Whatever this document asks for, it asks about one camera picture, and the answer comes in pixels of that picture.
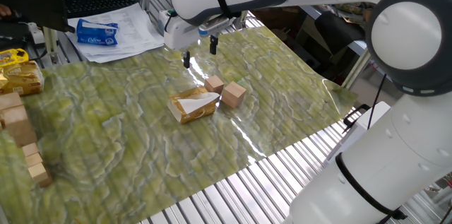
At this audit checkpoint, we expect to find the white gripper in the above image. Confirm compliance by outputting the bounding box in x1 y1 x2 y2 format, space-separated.
162 14 219 70

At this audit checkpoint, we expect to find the white napkin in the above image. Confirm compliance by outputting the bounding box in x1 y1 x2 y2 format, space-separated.
176 92 220 114

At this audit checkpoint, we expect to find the light wooden cube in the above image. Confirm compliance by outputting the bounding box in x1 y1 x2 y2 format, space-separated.
203 74 225 95
220 81 247 110

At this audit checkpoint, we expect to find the grey button box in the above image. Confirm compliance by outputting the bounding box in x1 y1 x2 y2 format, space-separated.
157 8 178 36

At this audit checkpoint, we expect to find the gold tissue pack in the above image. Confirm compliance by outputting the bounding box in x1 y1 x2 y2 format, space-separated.
166 86 221 124
0 60 45 97

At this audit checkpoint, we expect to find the stack of white papers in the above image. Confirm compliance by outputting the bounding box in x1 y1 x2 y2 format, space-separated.
66 3 167 64

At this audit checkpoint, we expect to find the blue tissue pack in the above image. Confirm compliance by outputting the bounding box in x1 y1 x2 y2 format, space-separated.
76 18 119 47

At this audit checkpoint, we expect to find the black keyboard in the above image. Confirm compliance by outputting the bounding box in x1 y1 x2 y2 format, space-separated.
64 0 141 19

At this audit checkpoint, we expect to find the green marble pattern mat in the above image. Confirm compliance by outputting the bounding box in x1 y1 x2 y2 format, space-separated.
0 25 358 224

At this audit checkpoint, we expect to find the white power strip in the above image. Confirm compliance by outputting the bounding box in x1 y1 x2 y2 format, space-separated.
27 21 45 45

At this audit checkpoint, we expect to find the yellow snack packet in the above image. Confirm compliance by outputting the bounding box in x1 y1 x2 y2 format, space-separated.
0 47 30 68

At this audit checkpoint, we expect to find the small wooden block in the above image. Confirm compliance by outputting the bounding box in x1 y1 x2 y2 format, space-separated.
28 163 54 189
21 142 40 158
25 152 44 168

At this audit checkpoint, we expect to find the large wooden block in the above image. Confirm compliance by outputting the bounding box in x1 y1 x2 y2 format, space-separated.
0 92 24 112
1 105 38 148

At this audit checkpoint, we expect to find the white box with black handle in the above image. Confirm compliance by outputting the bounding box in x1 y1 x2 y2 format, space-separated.
326 100 392 163

